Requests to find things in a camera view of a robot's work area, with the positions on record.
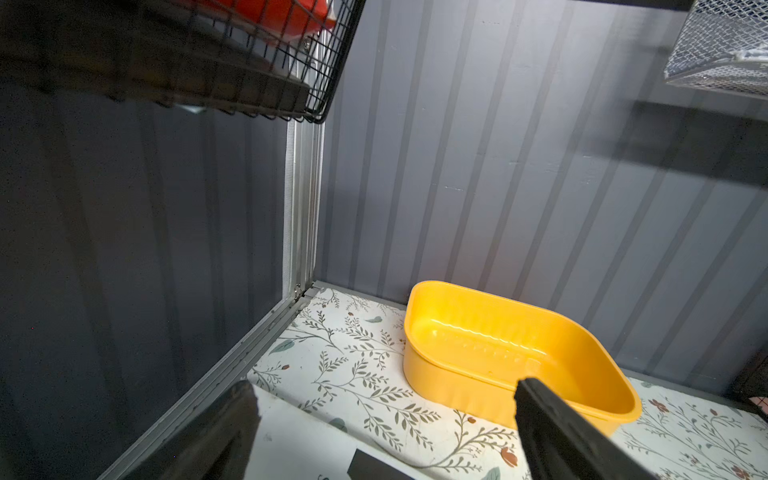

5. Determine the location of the floral table mat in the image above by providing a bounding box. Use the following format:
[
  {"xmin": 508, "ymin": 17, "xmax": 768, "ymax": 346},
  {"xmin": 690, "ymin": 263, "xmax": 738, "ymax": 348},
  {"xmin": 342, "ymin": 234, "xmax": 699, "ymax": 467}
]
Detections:
[{"xmin": 247, "ymin": 286, "xmax": 767, "ymax": 479}]

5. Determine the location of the white interior design book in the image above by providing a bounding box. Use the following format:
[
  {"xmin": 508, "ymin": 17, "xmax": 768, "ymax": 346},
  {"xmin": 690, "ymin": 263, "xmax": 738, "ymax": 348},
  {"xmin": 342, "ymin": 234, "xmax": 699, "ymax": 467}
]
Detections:
[{"xmin": 244, "ymin": 386, "xmax": 428, "ymax": 479}]

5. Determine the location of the white mesh wall basket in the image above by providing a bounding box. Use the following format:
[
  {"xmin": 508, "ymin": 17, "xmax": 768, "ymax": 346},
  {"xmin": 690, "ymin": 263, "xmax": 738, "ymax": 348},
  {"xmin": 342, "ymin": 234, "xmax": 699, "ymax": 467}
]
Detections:
[{"xmin": 664, "ymin": 0, "xmax": 767, "ymax": 100}]

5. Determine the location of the red folder in basket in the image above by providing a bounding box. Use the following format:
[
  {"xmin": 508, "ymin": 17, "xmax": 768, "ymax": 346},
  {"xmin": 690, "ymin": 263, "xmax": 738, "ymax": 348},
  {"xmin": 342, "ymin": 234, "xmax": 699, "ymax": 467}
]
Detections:
[{"xmin": 184, "ymin": 0, "xmax": 337, "ymax": 41}]

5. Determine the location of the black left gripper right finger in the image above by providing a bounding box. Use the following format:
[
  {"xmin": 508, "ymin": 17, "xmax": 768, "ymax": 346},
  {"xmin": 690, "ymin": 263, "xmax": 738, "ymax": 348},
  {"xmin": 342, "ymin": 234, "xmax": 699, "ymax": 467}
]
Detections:
[{"xmin": 514, "ymin": 378, "xmax": 654, "ymax": 480}]

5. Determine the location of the yellow plastic storage box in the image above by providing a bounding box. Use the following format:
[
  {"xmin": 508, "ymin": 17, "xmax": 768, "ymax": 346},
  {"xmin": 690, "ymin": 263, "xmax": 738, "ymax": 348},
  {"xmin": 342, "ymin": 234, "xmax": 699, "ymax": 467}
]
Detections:
[{"xmin": 403, "ymin": 280, "xmax": 642, "ymax": 436}]

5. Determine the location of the black wire wall basket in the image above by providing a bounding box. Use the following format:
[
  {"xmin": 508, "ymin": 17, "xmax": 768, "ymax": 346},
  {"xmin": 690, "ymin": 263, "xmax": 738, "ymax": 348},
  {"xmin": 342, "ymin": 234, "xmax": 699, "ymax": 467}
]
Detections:
[{"xmin": 1, "ymin": 1, "xmax": 364, "ymax": 124}]

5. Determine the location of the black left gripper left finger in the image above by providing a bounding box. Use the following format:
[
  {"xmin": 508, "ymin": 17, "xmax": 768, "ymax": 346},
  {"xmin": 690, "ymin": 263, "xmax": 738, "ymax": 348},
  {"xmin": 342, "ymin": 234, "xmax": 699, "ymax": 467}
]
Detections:
[{"xmin": 124, "ymin": 380, "xmax": 260, "ymax": 479}]

